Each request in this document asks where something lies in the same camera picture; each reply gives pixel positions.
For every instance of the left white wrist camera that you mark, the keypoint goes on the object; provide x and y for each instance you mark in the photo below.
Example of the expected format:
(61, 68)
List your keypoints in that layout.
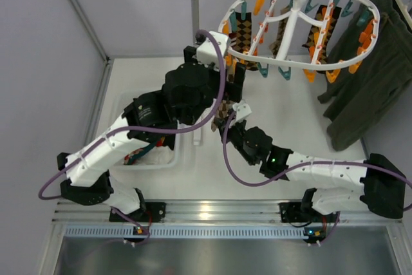
(213, 47)

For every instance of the pile of colourful socks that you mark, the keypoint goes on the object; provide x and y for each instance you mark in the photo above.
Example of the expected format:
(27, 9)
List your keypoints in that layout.
(156, 153)

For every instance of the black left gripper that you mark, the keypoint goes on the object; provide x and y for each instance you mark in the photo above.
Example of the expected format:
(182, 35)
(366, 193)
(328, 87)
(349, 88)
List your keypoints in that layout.
(230, 86)

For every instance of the silver rack upright pole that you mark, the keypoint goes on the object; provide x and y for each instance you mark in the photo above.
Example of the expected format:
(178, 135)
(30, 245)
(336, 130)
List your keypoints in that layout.
(195, 19)

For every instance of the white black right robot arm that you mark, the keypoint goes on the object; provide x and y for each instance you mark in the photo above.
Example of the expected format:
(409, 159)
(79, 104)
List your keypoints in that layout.
(373, 184)

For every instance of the white garment hanger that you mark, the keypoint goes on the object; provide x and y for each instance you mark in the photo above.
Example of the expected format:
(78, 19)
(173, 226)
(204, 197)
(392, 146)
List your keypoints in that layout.
(403, 12)

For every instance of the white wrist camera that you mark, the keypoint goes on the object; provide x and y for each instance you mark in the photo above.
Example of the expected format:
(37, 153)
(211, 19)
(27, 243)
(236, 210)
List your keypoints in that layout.
(242, 110)
(213, 47)

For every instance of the brown yellow argyle sock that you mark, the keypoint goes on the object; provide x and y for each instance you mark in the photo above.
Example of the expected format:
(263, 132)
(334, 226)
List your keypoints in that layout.
(241, 37)

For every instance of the white slotted cable duct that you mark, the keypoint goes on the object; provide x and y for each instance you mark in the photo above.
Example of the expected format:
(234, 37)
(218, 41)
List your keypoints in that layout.
(186, 232)

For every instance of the dark green hanging garment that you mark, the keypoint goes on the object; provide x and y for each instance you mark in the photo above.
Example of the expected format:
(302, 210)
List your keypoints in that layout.
(356, 102)

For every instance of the aluminium mounting rail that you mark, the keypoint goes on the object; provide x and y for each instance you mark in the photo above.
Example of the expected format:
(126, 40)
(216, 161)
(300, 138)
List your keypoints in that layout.
(182, 211)

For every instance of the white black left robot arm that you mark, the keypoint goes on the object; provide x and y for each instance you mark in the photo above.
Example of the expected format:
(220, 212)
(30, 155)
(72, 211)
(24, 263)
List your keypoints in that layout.
(200, 83)

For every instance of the white plastic laundry basket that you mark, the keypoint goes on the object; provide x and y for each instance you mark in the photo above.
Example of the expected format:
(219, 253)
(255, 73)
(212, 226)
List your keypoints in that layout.
(174, 142)

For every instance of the white oval clip hanger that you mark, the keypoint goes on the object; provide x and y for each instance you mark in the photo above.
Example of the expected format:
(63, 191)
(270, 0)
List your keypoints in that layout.
(308, 31)

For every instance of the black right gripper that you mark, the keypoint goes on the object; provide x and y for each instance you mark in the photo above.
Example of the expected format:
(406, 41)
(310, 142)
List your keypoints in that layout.
(227, 130)

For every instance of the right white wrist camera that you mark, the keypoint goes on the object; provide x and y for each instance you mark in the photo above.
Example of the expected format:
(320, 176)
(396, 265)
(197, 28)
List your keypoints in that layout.
(242, 110)

